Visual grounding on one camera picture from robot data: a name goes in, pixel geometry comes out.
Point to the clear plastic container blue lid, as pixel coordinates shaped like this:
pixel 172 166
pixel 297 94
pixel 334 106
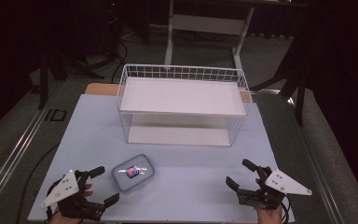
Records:
pixel 122 182

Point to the person's left hand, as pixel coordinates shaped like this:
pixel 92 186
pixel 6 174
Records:
pixel 88 189

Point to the black stand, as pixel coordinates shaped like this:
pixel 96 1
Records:
pixel 299 102
pixel 43 81

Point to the light blue table mat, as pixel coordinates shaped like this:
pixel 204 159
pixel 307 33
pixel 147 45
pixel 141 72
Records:
pixel 186 183

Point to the white metal table frame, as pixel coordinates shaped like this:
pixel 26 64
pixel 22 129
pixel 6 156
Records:
pixel 205 24

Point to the small red and blue packet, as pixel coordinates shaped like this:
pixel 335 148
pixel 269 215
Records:
pixel 132 172

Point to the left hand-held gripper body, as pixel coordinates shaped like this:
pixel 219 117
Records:
pixel 63 188

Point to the person's right hand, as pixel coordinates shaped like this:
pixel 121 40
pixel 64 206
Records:
pixel 270 216

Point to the metal floor rail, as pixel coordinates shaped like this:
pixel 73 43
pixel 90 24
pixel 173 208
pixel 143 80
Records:
pixel 15 143
pixel 317 161

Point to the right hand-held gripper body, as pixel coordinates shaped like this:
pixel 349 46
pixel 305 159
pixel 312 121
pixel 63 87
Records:
pixel 287 184

